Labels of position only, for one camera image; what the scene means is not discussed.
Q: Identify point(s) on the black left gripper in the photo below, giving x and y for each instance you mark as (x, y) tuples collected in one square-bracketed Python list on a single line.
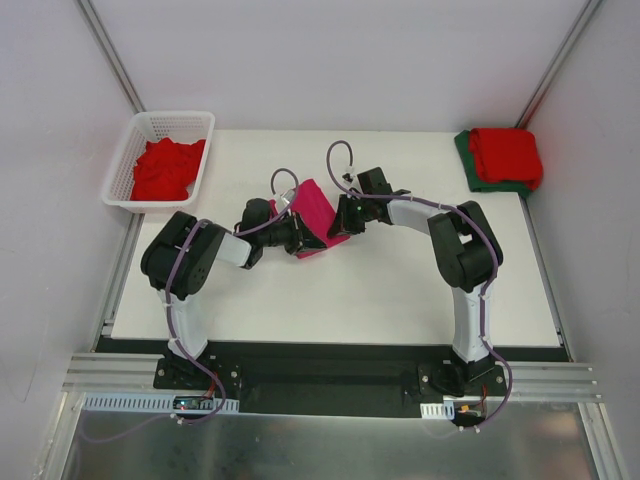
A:
[(298, 233)]

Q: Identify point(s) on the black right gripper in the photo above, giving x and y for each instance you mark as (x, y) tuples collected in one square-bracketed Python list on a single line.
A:
[(345, 216)]

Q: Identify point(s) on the pink t shirt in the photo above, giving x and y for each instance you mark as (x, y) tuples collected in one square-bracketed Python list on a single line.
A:
[(316, 212)]

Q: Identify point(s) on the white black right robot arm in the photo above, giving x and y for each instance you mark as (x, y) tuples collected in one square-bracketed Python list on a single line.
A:
[(467, 256)]

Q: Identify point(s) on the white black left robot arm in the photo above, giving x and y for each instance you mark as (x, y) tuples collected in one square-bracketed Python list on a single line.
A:
[(179, 259)]

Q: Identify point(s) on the crumpled red t shirt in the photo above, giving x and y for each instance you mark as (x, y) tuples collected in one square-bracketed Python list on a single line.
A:
[(165, 170)]

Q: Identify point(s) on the folded green t shirt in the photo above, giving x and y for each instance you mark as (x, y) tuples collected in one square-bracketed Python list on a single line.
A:
[(475, 184)]

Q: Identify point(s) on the white plastic laundry basket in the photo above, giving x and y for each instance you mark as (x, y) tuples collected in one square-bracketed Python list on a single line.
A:
[(182, 126)]

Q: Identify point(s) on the folded red t shirt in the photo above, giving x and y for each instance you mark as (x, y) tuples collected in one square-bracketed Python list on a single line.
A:
[(506, 154)]

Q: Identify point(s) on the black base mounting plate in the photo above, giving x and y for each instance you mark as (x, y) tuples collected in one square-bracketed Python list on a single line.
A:
[(381, 381)]

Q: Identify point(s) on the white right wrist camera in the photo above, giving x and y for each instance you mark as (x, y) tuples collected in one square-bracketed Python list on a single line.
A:
[(348, 177)]

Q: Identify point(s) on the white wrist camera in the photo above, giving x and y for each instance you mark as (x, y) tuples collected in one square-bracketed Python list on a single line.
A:
[(348, 177), (283, 200)]

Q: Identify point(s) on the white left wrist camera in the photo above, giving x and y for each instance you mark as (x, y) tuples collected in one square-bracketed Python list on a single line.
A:
[(283, 200)]

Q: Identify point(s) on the right white slotted cable duct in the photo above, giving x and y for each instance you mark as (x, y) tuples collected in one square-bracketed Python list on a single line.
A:
[(438, 411)]

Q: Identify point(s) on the white slotted cable duct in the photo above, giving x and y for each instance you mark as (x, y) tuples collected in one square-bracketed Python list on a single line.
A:
[(438, 411), (158, 403)]

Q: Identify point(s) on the aluminium frame rail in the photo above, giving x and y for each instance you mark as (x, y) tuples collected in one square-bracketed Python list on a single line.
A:
[(111, 372)]

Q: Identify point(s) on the left white slotted cable duct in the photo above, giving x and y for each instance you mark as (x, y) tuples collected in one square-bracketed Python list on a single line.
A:
[(158, 403)]

